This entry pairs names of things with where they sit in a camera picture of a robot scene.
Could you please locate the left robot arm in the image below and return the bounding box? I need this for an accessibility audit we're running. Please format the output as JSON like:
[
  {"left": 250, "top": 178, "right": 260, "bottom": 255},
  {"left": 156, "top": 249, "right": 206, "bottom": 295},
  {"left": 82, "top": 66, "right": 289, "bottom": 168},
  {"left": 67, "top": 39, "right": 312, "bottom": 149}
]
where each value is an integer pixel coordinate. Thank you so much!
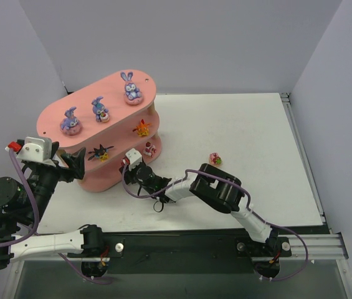
[{"left": 0, "top": 138, "right": 110, "bottom": 277}]

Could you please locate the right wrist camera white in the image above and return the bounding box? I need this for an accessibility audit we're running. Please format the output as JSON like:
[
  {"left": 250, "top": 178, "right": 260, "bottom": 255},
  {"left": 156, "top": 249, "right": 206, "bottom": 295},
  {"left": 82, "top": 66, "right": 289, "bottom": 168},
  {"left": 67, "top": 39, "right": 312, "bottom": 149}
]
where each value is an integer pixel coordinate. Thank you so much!
[{"left": 121, "top": 148, "right": 143, "bottom": 171}]

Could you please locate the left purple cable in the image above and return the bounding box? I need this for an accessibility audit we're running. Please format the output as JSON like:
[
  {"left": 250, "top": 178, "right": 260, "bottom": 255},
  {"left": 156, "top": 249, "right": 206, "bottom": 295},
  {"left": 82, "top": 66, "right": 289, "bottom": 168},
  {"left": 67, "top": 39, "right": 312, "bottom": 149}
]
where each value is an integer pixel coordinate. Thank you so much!
[{"left": 0, "top": 148, "right": 40, "bottom": 249}]

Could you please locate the pink three-tier wooden shelf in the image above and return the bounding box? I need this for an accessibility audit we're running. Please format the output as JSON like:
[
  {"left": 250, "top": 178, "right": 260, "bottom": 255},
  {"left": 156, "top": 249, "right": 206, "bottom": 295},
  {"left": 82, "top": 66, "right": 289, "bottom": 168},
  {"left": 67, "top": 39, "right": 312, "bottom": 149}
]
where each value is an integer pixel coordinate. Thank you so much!
[{"left": 37, "top": 70, "right": 161, "bottom": 192}]

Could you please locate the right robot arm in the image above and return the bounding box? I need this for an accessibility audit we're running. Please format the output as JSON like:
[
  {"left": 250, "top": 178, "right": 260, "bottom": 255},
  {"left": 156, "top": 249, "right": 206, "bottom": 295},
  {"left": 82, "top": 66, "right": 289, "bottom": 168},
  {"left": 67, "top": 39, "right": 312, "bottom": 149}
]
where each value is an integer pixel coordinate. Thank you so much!
[{"left": 120, "top": 161, "right": 290, "bottom": 254}]

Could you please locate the small purple bunny with cake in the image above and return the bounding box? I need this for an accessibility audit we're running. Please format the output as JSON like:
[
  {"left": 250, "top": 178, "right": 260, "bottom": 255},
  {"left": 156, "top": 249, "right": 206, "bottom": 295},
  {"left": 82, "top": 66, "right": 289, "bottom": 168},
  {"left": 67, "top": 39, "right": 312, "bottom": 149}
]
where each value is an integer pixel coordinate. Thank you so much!
[{"left": 92, "top": 97, "right": 110, "bottom": 123}]

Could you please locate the strawberry cake slice toy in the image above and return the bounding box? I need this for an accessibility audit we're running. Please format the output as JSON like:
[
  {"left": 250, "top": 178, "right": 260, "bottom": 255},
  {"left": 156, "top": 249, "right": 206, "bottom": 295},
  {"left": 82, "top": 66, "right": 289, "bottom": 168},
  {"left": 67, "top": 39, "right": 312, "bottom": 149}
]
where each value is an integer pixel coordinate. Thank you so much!
[{"left": 143, "top": 142, "right": 156, "bottom": 158}]

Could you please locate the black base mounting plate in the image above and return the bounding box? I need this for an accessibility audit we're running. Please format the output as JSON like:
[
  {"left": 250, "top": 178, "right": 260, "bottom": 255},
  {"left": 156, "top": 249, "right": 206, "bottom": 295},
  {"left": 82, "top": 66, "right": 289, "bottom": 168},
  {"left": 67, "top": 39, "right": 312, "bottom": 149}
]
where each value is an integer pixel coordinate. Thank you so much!
[{"left": 68, "top": 227, "right": 292, "bottom": 277}]

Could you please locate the black winged toy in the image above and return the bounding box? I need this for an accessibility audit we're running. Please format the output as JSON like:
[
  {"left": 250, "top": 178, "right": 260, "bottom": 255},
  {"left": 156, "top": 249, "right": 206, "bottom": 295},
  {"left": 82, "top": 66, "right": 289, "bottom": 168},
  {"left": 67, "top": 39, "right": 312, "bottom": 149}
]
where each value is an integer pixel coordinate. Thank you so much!
[{"left": 88, "top": 144, "right": 114, "bottom": 161}]

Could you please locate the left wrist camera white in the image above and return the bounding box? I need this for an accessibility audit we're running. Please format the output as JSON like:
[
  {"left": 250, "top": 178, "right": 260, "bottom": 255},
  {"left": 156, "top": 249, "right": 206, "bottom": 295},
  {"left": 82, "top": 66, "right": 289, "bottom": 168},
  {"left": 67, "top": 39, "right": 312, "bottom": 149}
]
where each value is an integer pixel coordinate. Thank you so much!
[{"left": 5, "top": 136, "right": 55, "bottom": 166}]

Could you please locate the orange bunny toy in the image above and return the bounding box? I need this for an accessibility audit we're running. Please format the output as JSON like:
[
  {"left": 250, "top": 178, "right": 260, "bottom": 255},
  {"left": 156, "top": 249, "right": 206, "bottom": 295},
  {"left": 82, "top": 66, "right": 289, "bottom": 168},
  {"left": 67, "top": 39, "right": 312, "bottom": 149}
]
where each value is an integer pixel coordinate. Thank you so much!
[{"left": 133, "top": 119, "right": 151, "bottom": 137}]

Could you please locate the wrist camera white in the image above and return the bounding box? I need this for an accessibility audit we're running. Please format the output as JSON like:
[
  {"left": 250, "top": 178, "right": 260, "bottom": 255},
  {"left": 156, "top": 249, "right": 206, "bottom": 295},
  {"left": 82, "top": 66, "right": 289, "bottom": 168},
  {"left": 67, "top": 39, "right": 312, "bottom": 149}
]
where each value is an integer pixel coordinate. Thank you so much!
[
  {"left": 121, "top": 148, "right": 143, "bottom": 171},
  {"left": 5, "top": 136, "right": 55, "bottom": 166}
]

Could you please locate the purple bunny toy on donut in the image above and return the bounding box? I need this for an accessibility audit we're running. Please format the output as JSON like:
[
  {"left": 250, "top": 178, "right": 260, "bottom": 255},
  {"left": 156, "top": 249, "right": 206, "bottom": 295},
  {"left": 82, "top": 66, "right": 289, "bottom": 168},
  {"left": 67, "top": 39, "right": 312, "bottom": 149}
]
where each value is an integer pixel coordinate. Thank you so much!
[{"left": 120, "top": 72, "right": 144, "bottom": 106}]

